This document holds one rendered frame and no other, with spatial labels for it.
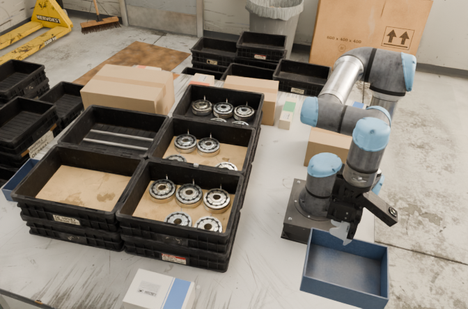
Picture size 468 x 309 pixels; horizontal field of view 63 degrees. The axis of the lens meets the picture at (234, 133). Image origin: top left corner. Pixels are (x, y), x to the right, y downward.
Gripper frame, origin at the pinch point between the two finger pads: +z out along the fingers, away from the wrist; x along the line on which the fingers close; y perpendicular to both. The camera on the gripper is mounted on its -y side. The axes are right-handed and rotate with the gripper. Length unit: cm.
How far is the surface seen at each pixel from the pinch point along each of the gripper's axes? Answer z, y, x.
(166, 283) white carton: 34, 51, 7
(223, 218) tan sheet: 26, 41, -21
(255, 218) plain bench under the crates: 37, 32, -37
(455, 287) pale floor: 100, -75, -95
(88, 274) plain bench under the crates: 43, 82, 7
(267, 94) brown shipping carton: 12, 47, -105
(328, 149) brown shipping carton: 18, 10, -74
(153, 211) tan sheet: 27, 67, -15
